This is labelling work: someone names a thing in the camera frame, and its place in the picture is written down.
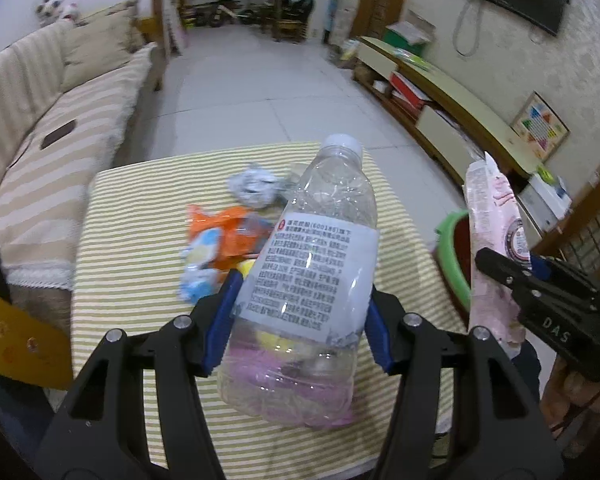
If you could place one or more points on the white balance bike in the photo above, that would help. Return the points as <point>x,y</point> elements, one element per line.
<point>230,15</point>

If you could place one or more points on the red bin with green rim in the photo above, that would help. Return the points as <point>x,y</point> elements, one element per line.
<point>452,260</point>

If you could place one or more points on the wooden television cabinet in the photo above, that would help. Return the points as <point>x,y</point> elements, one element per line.
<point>460,105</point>

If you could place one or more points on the yellow wooden board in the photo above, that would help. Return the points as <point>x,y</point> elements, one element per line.
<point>15,335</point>

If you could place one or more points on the small wooden chair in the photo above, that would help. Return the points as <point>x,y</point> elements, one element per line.
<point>290,30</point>

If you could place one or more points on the blue white wrapper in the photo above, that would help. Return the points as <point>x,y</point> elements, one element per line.
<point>202,260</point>

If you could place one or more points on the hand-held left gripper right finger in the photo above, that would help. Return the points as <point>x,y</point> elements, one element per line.
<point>377,332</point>

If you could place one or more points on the crumpled silver foil wrapper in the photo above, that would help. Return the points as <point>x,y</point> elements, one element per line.
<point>255,185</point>

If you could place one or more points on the white blue tissue box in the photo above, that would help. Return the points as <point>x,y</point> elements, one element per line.
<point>545,200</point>

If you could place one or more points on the panda plush toy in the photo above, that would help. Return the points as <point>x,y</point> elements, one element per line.
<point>47,10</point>

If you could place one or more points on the green box with papers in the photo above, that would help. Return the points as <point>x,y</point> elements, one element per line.
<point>397,40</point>

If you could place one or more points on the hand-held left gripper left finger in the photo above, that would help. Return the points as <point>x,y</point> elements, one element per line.
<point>220,320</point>

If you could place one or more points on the red books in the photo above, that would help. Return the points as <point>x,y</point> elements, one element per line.
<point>407,90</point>

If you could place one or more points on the pink snack wrapper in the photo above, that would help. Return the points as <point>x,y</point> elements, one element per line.
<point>490,210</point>

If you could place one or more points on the yellow plastic piece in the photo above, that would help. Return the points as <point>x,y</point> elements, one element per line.
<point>246,267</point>

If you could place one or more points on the plain beige pillow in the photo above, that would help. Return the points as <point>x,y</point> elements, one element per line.
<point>97,55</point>

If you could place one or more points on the yellow striped tablecloth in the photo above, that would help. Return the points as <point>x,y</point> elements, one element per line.
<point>130,240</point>

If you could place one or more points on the dark phone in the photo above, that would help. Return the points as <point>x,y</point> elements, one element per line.
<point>57,135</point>

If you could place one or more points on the pink white foam panels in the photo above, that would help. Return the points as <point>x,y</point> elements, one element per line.
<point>172,30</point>

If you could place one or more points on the framed colourful board game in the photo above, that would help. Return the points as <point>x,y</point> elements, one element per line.
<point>540,125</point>

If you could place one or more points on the orange snack wrapper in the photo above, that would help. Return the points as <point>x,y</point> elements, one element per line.
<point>230,230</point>

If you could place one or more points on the beige striped sofa cover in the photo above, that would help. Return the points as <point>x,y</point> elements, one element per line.
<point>55,175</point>

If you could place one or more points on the clear plastic bottle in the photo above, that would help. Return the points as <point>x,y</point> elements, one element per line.
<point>305,260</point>

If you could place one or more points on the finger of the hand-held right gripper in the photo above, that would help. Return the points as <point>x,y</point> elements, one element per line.
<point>500,265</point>
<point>540,267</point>

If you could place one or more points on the wooden sofa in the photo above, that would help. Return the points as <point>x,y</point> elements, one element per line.
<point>152,35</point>

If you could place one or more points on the pink white plush toy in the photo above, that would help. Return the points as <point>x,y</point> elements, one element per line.
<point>72,12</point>

